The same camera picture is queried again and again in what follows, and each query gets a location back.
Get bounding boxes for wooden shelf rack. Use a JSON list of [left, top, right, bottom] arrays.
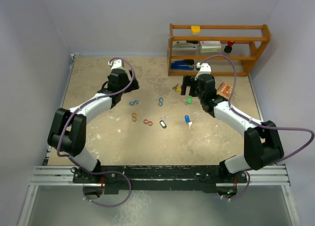
[[167, 24, 271, 76]]

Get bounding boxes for orange spiral notebook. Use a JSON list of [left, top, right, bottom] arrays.
[[217, 82, 233, 99]]

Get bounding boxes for aluminium rail frame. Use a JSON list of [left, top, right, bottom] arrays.
[[20, 58, 301, 226]]

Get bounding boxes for red carabiner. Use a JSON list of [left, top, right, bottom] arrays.
[[143, 119, 153, 126]]

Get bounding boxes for red and black stamp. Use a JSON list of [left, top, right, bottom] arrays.
[[224, 41, 235, 54]]

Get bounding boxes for yellow lidded jar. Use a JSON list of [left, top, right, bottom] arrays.
[[190, 25, 201, 35]]

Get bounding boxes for key with yellow tag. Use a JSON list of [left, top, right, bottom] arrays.
[[172, 84, 181, 92]]

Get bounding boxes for blue stapler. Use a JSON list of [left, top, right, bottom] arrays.
[[170, 59, 194, 70]]

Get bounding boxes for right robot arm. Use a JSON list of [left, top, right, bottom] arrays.
[[181, 74, 284, 182]]

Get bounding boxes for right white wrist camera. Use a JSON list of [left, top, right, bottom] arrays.
[[195, 63, 211, 80]]

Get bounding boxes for blue carabiner centre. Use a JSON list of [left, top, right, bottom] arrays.
[[158, 97, 163, 106]]

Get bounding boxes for grey stapler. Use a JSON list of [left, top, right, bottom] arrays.
[[172, 40, 199, 50]]

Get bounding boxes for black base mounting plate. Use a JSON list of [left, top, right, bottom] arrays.
[[70, 165, 248, 194]]

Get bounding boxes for key with green tag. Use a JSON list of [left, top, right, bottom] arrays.
[[182, 97, 192, 105]]

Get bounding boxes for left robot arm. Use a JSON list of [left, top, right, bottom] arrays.
[[47, 67, 139, 183]]

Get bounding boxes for white and red box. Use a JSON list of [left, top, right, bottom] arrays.
[[199, 41, 221, 53]]

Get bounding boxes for key with blue tag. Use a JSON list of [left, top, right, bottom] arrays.
[[185, 115, 192, 129]]

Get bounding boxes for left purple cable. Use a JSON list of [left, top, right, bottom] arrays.
[[57, 58, 135, 208]]

